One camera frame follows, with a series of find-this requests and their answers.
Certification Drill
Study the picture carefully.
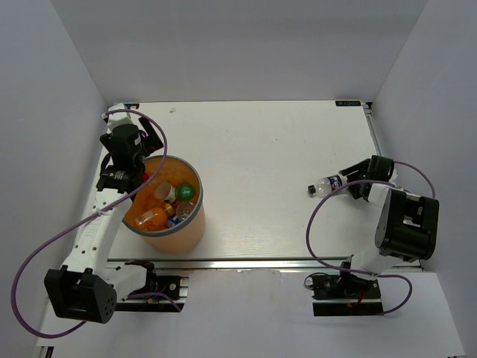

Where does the clear bottle black cap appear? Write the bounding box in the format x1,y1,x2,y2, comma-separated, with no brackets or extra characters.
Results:
307,174,347,198

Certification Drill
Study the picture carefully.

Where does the clear bottle red cap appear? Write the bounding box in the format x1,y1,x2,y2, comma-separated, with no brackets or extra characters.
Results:
154,181,176,203

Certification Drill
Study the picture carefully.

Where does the green plastic bottle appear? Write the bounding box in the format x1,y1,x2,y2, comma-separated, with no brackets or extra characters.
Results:
175,181,199,202

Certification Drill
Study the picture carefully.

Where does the orange juice bottle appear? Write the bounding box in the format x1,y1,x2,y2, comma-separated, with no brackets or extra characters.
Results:
135,204,174,231
143,197,158,210

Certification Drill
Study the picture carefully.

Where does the clear bottle blue label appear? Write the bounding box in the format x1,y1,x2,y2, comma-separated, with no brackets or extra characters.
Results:
176,201,196,221

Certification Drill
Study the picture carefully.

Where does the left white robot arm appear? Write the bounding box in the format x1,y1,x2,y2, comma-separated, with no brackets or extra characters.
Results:
44,117,163,324

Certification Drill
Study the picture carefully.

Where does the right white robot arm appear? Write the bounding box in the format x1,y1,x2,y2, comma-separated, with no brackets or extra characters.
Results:
336,155,440,298

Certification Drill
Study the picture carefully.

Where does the orange bin with grey rim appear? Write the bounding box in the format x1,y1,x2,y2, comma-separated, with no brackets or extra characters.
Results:
123,156,205,254

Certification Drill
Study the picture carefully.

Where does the blue label bottle in bin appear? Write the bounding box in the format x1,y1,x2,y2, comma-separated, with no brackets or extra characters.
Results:
166,213,182,228

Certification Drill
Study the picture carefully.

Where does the black table label left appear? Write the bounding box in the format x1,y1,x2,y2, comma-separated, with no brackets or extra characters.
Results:
125,103,139,110

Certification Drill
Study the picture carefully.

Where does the black table label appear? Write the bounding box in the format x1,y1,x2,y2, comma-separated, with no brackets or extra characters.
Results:
125,103,139,110
335,100,361,107

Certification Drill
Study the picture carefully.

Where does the black table label right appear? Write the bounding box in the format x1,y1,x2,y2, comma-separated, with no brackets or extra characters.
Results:
335,100,361,107

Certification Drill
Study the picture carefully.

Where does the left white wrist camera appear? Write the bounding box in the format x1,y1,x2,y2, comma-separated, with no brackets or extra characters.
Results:
101,103,133,131

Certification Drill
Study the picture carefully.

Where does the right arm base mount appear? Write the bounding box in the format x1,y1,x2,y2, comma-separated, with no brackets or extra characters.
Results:
303,272,384,317

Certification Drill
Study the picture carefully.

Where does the aluminium table edge rail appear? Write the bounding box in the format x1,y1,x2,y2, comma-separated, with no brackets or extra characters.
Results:
106,257,422,272

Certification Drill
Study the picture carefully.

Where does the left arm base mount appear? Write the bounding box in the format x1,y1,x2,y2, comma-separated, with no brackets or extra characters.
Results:
116,260,189,313

